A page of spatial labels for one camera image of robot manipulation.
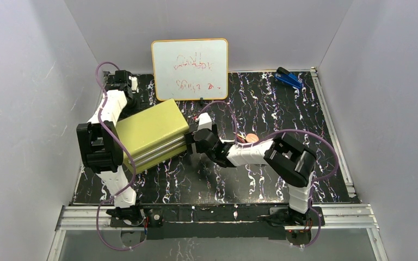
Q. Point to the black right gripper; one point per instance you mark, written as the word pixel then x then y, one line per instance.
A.
pixel 190 143

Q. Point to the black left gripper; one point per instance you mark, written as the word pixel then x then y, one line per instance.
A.
pixel 123 82

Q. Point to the small round powder puff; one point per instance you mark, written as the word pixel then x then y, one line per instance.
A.
pixel 251 138

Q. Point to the green metal drawer chest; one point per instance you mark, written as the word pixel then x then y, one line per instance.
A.
pixel 154 135

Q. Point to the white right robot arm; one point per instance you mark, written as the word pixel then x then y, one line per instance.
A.
pixel 289 158

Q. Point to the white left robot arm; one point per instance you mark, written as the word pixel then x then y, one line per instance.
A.
pixel 98 137

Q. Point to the orange framed whiteboard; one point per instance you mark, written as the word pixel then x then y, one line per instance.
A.
pixel 191 69

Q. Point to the blue stapler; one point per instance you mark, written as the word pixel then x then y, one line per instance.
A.
pixel 288 78

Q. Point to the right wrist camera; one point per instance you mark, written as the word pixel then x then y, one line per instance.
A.
pixel 204 121

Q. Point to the aluminium right side rail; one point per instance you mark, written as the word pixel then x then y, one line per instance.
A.
pixel 333 134

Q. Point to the aluminium rail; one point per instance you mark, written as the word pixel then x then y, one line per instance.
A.
pixel 333 134
pixel 333 216

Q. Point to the aluminium front rail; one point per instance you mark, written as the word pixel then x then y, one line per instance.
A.
pixel 333 216

